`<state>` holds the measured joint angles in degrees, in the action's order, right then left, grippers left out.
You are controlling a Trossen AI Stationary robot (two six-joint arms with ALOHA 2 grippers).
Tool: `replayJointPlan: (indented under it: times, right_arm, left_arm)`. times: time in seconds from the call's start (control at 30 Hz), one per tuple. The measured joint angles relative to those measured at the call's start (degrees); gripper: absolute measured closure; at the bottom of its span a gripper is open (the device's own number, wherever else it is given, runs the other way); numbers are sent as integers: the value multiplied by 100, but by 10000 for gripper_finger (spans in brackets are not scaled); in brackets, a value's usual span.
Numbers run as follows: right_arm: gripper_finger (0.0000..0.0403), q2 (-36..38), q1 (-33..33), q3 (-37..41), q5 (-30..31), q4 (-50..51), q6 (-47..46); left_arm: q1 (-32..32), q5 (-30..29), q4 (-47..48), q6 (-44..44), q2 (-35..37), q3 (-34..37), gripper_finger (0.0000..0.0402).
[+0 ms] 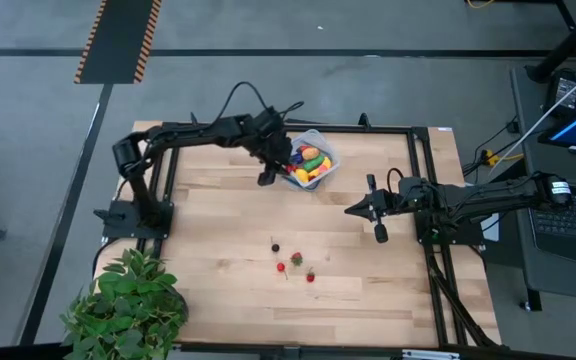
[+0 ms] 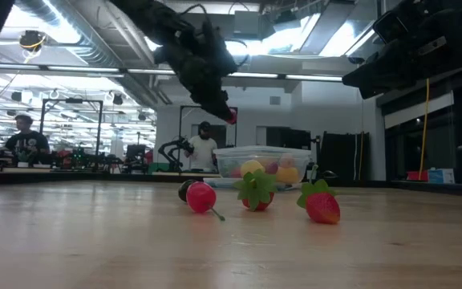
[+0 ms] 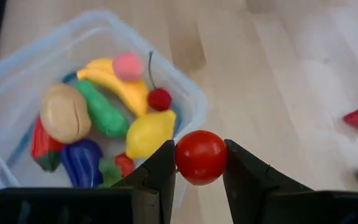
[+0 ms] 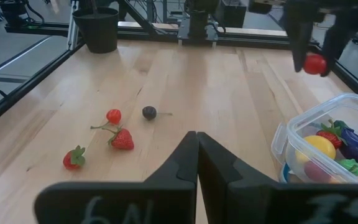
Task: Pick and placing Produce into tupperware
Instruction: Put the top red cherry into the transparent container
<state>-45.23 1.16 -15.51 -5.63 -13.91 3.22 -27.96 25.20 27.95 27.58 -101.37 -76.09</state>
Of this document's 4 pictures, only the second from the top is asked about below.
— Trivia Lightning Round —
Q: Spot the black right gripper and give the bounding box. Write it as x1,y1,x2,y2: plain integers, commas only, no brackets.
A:
342,10,462,100

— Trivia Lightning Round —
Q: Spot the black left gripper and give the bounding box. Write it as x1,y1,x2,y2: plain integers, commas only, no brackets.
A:
154,18,240,121

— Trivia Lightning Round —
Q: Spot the yellow toy lemon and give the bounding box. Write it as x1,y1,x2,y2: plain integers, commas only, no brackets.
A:
240,159,266,178

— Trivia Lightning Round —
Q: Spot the red toy strawberry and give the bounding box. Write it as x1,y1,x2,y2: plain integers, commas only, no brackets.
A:
296,164,342,226
232,168,279,213

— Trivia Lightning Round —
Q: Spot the clear plastic tupperware container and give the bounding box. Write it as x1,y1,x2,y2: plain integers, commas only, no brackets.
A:
213,144,313,185

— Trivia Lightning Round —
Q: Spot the person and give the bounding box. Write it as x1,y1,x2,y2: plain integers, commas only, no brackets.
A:
4,114,51,166
182,120,219,173

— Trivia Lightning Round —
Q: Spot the black curtain panel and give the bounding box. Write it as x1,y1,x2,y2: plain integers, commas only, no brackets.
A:
318,131,371,181

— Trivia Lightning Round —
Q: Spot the grey ceiling air unit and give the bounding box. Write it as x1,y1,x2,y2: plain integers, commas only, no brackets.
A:
230,10,277,41

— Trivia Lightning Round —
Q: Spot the red box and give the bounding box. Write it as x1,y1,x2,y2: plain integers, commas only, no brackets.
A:
406,170,429,182

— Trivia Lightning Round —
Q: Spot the blue and white box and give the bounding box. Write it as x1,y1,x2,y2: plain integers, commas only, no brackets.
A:
427,168,456,185

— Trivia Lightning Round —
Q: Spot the long suspended linear light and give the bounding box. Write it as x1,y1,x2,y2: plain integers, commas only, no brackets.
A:
0,62,344,84

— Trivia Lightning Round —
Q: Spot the black gantry frame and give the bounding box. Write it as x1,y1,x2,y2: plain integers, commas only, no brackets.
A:
37,98,104,161
177,104,239,161

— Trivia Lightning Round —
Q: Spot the yellow hanging cord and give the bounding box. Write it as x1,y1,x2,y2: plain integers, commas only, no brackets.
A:
417,78,431,181

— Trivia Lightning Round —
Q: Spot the dark wall screen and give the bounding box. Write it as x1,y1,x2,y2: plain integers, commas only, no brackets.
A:
265,127,312,153

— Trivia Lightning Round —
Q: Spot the silver ventilation duct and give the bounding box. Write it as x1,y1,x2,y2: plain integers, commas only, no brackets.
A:
10,0,172,108

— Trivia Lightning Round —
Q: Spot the black aluminium table frame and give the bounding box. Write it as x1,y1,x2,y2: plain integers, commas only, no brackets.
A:
0,168,462,198

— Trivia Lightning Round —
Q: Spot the black ceiling cable reel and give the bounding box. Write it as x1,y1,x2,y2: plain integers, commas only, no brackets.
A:
18,30,47,53

